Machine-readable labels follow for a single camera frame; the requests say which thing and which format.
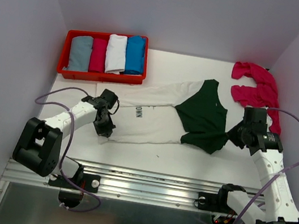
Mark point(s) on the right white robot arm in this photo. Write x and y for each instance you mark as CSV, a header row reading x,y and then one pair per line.
x,y
273,203

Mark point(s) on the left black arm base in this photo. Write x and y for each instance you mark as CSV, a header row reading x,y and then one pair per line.
x,y
89,182

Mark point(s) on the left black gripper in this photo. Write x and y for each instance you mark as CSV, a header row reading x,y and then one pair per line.
x,y
106,131

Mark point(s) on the blue rolled t-shirt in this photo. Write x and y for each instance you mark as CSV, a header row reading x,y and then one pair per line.
x,y
135,55

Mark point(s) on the red plastic tray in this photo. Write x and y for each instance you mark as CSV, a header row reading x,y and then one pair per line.
x,y
97,77

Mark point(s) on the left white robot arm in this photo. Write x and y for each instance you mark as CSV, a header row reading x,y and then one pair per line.
x,y
39,145

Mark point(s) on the grey rolled t-shirt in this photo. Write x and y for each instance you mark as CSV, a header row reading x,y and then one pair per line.
x,y
80,53

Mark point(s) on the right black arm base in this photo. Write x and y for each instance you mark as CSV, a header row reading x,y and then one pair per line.
x,y
217,202

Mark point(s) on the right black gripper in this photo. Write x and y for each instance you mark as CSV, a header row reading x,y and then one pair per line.
x,y
232,135

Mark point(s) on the cream and green t-shirt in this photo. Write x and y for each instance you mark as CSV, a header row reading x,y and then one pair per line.
x,y
180,113

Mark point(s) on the magenta rolled t-shirt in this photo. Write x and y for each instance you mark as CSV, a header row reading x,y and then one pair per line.
x,y
98,56

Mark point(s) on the white rolled t-shirt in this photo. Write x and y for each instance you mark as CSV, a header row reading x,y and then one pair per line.
x,y
116,54

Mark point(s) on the magenta crumpled t-shirt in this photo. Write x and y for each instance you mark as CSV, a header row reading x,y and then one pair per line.
x,y
263,94

